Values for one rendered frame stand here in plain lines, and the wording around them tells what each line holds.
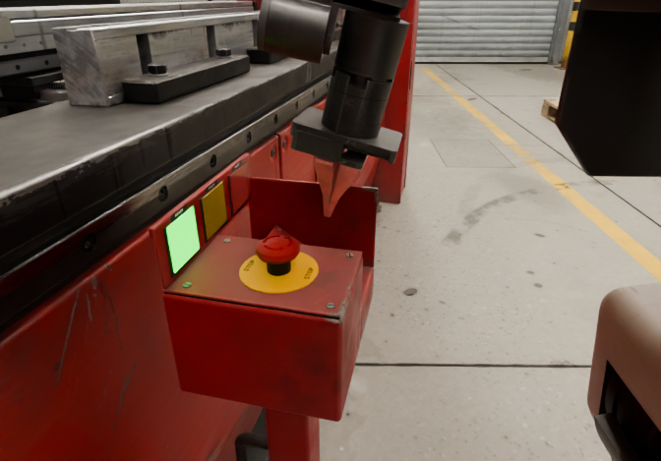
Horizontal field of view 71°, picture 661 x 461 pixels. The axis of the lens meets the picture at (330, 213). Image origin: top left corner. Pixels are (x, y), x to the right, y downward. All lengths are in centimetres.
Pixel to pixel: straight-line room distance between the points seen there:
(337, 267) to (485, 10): 753
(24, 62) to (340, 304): 73
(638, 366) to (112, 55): 65
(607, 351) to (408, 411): 96
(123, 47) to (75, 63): 6
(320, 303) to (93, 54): 44
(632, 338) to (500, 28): 765
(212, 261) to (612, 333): 34
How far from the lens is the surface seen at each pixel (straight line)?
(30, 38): 97
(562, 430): 143
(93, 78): 68
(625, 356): 42
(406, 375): 144
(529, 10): 810
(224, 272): 43
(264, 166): 83
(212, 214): 47
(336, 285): 40
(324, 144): 43
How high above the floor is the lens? 101
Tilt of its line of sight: 26 degrees down
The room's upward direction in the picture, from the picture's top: straight up
